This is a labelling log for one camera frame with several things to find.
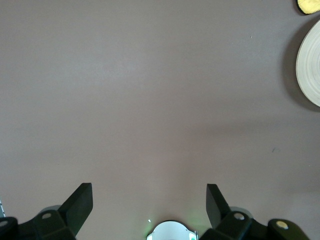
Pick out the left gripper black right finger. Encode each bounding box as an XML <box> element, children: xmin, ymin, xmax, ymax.
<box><xmin>198</xmin><ymin>183</ymin><xmax>270</xmax><ymax>240</ymax></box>

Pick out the yellow quilted oven mitt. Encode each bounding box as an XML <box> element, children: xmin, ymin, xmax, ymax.
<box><xmin>296</xmin><ymin>0</ymin><xmax>320</xmax><ymax>15</ymax></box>

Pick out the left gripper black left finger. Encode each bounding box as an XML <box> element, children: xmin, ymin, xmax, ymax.
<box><xmin>17</xmin><ymin>182</ymin><xmax>94</xmax><ymax>240</ymax></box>

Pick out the round light wooden plate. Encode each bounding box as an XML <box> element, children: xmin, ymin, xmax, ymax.
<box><xmin>296</xmin><ymin>18</ymin><xmax>320</xmax><ymax>108</ymax></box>

